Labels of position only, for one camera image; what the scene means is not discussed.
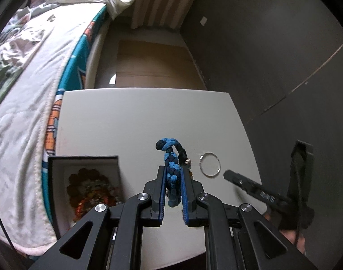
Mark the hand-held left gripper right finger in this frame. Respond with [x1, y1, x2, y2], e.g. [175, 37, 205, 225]
[180, 166, 319, 270]

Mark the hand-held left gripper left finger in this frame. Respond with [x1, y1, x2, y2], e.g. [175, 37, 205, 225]
[28, 165, 166, 270]

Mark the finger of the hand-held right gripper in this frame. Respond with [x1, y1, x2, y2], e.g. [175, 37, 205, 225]
[223, 169, 293, 206]

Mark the blue braided bracelet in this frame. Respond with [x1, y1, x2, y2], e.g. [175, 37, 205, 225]
[155, 138, 187, 207]

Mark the white brown beaded bracelet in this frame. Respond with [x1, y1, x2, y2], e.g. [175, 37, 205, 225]
[184, 158, 194, 180]

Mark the silver bangle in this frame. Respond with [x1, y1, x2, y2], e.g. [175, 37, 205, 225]
[199, 152, 221, 178]

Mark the pile of beaded jewelry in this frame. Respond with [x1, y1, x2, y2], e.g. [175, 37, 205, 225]
[66, 168, 123, 223]

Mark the black jewelry box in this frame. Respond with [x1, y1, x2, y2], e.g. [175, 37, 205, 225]
[48, 155, 124, 238]

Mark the person's right hand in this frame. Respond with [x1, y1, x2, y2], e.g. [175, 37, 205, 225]
[281, 229, 306, 255]

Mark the white low table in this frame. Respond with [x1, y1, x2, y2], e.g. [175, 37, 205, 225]
[55, 88, 263, 268]

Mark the grey wardrobe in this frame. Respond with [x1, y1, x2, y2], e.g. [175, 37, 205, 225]
[178, 0, 343, 259]

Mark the white fleece blanket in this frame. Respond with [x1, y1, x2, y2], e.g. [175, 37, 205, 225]
[0, 3, 104, 255]

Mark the teal printed bed sheet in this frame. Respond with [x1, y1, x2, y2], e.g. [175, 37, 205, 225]
[42, 4, 108, 225]

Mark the wide beige curtain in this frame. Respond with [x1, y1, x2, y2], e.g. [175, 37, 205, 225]
[131, 0, 201, 30]

